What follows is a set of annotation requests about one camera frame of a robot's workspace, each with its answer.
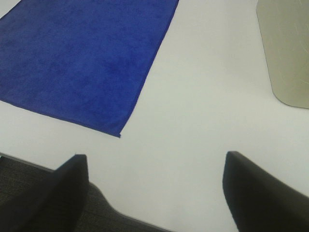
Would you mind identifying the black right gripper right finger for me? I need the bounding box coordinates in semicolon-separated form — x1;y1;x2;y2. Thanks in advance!
223;151;309;232

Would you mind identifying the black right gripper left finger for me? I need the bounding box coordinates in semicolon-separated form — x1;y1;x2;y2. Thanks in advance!
0;155;87;232

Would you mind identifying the blue microfiber towel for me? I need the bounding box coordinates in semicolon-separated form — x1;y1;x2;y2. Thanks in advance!
0;0;178;137

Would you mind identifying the beige storage bin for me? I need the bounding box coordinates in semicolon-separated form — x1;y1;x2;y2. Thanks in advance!
256;0;309;108

